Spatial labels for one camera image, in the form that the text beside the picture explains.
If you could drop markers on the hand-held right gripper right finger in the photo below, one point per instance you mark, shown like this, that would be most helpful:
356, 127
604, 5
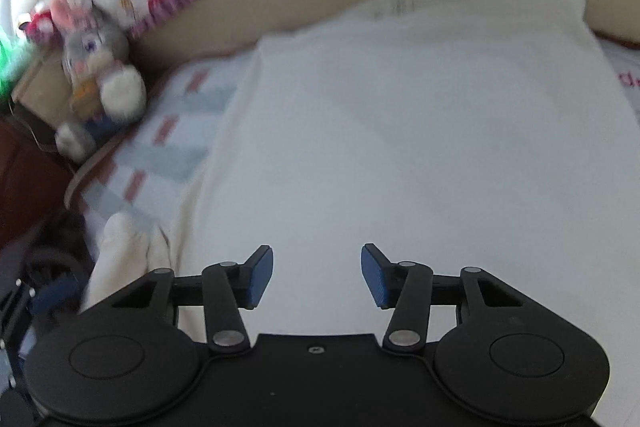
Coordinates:
375, 279

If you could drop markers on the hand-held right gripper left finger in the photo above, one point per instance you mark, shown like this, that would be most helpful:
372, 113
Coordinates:
260, 279

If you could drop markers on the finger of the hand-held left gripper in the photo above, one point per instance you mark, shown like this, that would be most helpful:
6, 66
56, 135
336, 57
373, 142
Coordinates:
55, 294

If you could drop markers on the brown wooden dresser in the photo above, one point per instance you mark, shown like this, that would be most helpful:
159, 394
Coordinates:
25, 187

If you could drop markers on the grey plush rabbit toy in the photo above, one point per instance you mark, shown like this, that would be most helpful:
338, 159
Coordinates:
122, 94

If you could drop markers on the beige nightstand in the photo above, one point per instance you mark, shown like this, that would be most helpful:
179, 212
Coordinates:
40, 82

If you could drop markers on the green plastic bag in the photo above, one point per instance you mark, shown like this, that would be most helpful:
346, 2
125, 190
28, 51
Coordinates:
7, 67

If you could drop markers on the red white plush toy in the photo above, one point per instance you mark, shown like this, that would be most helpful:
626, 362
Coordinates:
40, 27

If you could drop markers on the white sheet with red print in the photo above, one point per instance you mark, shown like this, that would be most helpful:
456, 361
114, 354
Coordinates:
625, 67

